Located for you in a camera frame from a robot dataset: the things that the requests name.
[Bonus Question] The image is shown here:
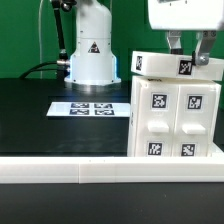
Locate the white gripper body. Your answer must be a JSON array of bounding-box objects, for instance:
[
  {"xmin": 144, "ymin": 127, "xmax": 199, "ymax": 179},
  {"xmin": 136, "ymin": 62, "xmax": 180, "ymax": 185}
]
[{"xmin": 148, "ymin": 0, "xmax": 224, "ymax": 31}]

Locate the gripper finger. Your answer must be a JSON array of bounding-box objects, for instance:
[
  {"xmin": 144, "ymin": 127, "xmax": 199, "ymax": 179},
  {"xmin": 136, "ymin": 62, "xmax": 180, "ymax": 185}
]
[
  {"xmin": 166, "ymin": 30, "xmax": 183, "ymax": 55},
  {"xmin": 192, "ymin": 30, "xmax": 217, "ymax": 66}
]

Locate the white cabinet top block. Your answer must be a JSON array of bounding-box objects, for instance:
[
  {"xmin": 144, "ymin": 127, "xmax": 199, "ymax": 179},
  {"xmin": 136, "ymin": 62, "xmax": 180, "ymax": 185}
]
[{"xmin": 131, "ymin": 51, "xmax": 224, "ymax": 81}]

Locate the white cabinet door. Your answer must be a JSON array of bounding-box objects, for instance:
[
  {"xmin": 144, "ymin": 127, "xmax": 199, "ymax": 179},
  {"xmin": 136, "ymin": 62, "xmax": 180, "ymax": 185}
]
[
  {"xmin": 172, "ymin": 84, "xmax": 216, "ymax": 157},
  {"xmin": 135, "ymin": 84, "xmax": 178, "ymax": 157}
]

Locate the white cabinet body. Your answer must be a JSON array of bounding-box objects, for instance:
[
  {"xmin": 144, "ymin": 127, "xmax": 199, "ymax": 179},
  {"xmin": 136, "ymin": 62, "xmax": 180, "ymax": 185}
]
[{"xmin": 127, "ymin": 76, "xmax": 221, "ymax": 157}]

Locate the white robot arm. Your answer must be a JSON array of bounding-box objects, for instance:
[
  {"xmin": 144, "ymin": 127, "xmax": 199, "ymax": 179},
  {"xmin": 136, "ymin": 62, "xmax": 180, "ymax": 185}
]
[{"xmin": 65, "ymin": 0, "xmax": 224, "ymax": 86}]

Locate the white L-shaped fence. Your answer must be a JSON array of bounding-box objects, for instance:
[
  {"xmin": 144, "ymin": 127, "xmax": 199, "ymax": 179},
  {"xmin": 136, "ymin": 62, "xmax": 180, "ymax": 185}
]
[{"xmin": 0, "ymin": 146, "xmax": 224, "ymax": 184}]

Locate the grey thin cable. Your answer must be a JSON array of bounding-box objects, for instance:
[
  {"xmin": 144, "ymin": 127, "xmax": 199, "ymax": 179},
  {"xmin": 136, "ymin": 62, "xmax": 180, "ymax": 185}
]
[{"xmin": 37, "ymin": 0, "xmax": 46, "ymax": 80}]

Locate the white marker base plate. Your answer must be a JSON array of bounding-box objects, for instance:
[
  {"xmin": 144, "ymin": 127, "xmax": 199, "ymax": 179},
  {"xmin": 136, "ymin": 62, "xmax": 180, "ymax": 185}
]
[{"xmin": 47, "ymin": 102, "xmax": 130, "ymax": 117}]

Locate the black cable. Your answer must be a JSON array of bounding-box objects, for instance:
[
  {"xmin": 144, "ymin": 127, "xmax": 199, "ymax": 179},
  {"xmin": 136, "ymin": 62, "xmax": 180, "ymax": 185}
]
[{"xmin": 18, "ymin": 61, "xmax": 66, "ymax": 80}]

